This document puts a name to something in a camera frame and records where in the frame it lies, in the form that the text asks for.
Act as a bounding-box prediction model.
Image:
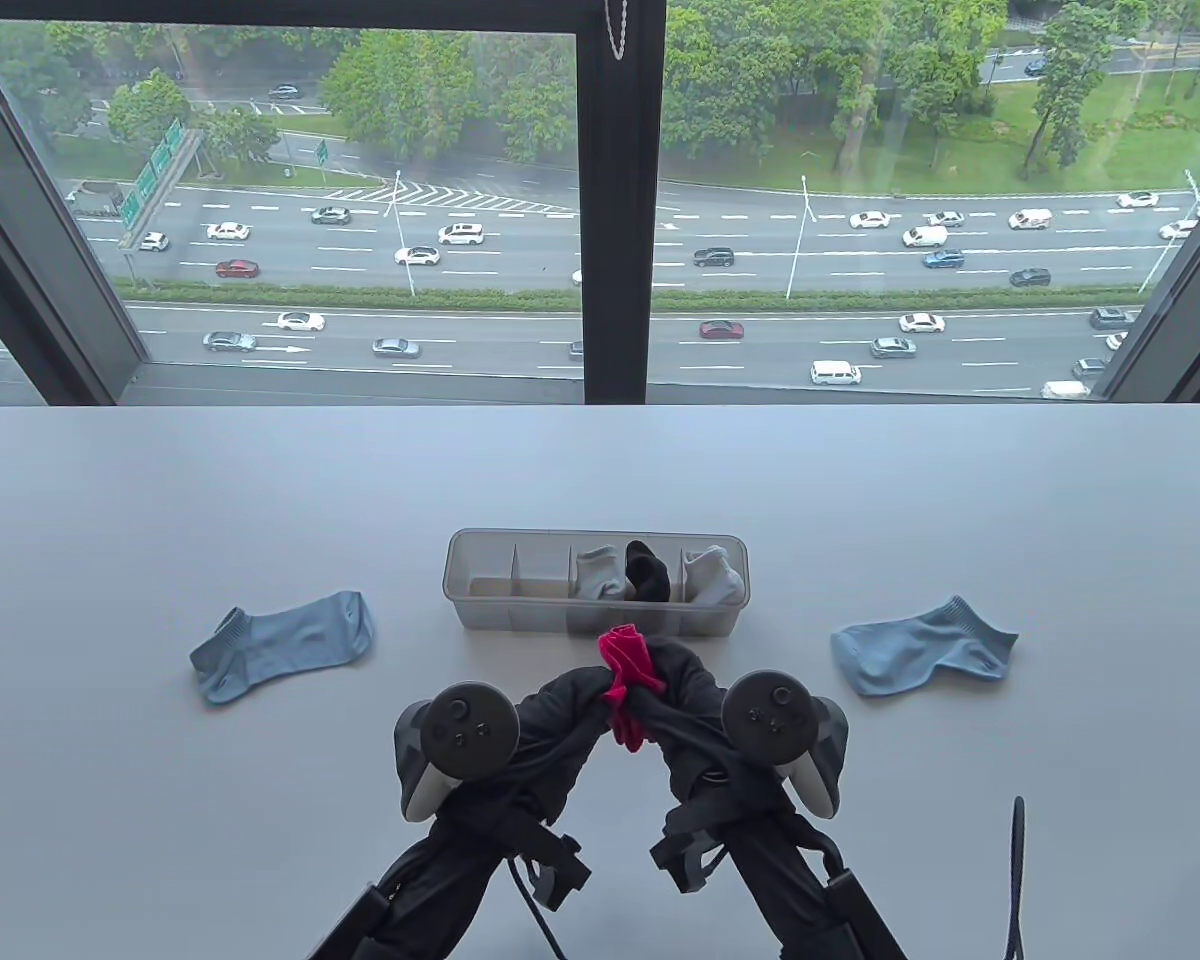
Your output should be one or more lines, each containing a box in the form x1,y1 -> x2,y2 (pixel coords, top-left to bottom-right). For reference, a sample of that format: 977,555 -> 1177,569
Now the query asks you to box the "green road sign gantry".
115,118 -> 206,251

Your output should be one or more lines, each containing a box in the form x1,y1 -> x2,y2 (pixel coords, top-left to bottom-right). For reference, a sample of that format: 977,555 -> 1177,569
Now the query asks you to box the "person's left forearm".
345,810 -> 551,960

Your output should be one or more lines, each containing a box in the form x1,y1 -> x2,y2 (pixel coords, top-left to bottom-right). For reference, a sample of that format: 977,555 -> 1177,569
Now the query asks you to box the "person's right forearm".
710,815 -> 881,960

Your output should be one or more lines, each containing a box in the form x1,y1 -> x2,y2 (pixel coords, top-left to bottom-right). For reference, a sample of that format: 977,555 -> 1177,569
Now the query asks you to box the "light blue sock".
189,590 -> 374,705
830,596 -> 1019,697

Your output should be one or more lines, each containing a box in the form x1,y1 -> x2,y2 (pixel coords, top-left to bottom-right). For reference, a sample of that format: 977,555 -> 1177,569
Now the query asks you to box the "clear plastic divided organizer box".
443,528 -> 751,638

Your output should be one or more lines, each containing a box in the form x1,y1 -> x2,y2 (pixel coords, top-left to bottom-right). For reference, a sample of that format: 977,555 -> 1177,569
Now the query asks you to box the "person's right hand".
626,640 -> 813,833

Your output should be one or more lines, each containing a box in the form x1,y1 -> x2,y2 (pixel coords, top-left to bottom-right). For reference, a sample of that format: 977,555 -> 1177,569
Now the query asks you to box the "person's left hand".
442,665 -> 626,833

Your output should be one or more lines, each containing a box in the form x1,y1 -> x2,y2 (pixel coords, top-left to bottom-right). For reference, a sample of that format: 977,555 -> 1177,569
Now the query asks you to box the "thin black cable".
505,855 -> 566,960
1005,797 -> 1027,960

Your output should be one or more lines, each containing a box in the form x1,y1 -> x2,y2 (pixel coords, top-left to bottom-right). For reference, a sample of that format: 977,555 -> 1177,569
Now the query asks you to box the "black box with white label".
825,870 -> 906,960
310,885 -> 391,960

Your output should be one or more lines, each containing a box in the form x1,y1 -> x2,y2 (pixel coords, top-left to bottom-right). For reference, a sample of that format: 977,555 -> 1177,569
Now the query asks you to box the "grey handheld controller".
394,682 -> 520,823
722,668 -> 849,823

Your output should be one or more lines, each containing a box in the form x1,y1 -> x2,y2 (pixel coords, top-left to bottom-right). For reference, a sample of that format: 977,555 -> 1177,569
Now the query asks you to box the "dark window frame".
0,0 -> 1200,406

